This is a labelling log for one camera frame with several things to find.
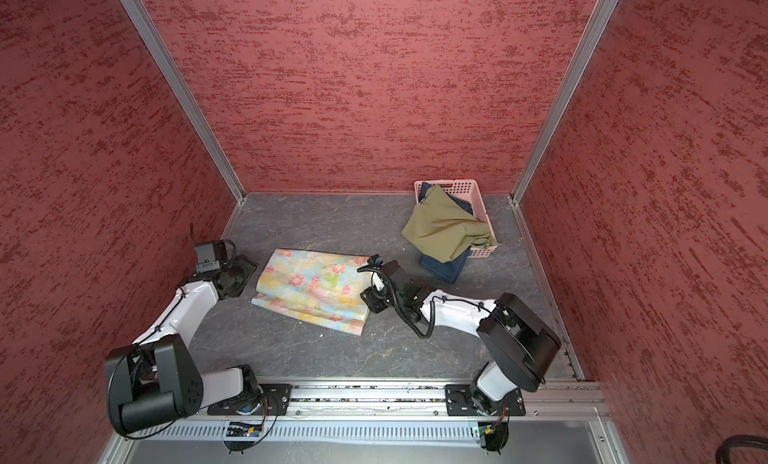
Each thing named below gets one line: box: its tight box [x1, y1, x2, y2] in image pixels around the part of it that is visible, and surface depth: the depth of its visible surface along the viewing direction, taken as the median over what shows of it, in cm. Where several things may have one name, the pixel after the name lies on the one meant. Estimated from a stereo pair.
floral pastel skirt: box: [251, 249, 369, 336], surface depth 94 cm
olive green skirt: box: [401, 185, 498, 263], surface depth 101 cm
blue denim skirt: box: [418, 182, 473, 285], surface depth 94 cm
